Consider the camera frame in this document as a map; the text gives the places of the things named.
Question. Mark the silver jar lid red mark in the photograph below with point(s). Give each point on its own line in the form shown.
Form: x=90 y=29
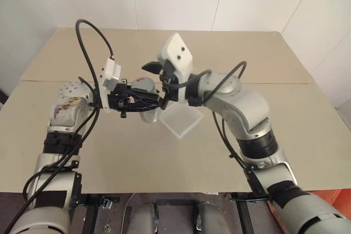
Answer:
x=144 y=84

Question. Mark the silver metal jar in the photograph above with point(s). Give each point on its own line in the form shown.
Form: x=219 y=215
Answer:
x=149 y=116

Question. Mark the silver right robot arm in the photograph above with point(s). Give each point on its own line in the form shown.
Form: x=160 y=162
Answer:
x=241 y=102

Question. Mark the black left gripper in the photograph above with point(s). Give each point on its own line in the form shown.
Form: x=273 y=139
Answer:
x=118 y=99

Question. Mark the grey rounded shape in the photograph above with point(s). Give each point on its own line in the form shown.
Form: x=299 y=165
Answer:
x=144 y=217

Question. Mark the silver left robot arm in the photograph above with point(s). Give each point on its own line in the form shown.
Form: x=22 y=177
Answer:
x=63 y=108

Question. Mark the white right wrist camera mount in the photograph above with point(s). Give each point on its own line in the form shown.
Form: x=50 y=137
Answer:
x=178 y=50

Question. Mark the orange object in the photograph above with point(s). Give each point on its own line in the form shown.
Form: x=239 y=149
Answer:
x=341 y=198

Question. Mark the small metal bracket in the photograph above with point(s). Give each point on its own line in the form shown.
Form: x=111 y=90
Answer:
x=107 y=204

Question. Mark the clear plastic box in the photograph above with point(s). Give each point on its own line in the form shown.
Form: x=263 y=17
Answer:
x=181 y=121

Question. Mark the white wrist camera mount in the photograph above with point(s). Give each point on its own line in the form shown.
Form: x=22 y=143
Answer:
x=111 y=71
x=178 y=50

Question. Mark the black metal table frame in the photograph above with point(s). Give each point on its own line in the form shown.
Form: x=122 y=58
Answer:
x=245 y=212

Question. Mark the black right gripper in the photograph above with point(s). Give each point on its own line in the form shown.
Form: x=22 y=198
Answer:
x=170 y=83

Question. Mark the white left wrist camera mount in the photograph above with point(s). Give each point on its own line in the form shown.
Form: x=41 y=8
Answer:
x=111 y=71

